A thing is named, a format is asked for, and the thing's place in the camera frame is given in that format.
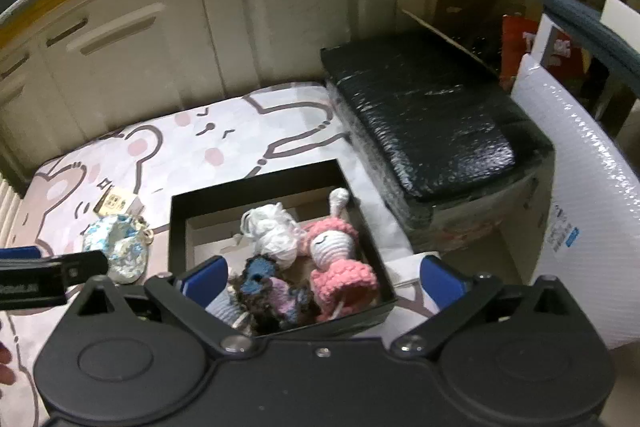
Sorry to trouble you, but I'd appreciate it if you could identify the white radiator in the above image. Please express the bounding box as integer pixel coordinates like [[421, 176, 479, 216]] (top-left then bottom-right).
[[0, 174, 26, 233]]

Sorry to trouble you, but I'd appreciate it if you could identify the small yellow box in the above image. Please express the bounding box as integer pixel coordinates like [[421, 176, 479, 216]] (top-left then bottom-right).
[[95, 189, 143, 215]]

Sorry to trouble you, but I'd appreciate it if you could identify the grey crochet mouse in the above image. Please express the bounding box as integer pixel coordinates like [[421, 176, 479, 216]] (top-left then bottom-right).
[[206, 284, 251, 333]]

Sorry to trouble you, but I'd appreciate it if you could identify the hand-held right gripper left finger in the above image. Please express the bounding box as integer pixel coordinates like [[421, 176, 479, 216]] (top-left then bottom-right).
[[55, 256, 258, 354]]

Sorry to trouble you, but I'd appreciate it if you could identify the red cardboard box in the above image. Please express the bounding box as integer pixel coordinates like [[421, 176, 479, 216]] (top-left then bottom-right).
[[500, 14, 593, 92]]

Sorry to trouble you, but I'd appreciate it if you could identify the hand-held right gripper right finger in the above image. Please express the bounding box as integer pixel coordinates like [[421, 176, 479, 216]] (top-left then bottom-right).
[[390, 256, 593, 356]]

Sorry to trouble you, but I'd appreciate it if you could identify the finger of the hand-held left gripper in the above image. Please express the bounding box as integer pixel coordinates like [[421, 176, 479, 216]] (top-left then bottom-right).
[[0, 246, 42, 261], [0, 251, 109, 285]]

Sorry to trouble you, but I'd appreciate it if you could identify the dark crochet flower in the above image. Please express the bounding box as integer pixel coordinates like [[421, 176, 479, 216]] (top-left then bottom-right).
[[229, 256, 321, 337]]

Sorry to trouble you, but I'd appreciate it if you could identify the person's left hand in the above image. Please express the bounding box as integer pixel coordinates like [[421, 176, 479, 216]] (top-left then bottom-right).
[[0, 341, 18, 387]]

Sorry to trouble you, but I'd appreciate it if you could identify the white bubble wrap package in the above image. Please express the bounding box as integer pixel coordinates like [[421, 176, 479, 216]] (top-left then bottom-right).
[[510, 52, 640, 350]]

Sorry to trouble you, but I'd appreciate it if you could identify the black wrapped trunk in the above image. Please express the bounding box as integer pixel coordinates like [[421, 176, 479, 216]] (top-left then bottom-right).
[[320, 29, 556, 253]]

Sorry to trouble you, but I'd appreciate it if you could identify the cream kitchen cabinet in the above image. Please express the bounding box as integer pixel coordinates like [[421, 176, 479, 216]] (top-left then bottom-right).
[[0, 0, 551, 188]]

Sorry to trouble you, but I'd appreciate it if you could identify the white chair with blue cushion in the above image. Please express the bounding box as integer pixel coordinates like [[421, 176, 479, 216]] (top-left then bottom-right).
[[540, 0, 640, 80]]

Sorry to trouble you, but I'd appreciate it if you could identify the open brown cardboard box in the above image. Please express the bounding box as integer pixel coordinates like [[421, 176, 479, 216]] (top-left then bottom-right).
[[400, 0, 526, 75]]

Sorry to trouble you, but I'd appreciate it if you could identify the black cardboard box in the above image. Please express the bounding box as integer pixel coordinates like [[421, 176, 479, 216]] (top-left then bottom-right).
[[169, 159, 398, 340]]

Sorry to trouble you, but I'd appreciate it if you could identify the white yarn ball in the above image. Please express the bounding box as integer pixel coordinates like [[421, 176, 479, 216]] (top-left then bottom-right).
[[240, 202, 301, 269]]

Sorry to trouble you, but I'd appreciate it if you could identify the floral fabric pouch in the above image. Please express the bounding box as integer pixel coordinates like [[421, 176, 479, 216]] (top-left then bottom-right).
[[82, 213, 156, 284]]

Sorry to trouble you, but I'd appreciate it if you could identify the pink crochet doll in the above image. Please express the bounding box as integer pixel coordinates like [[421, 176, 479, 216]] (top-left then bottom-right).
[[299, 188, 381, 323]]

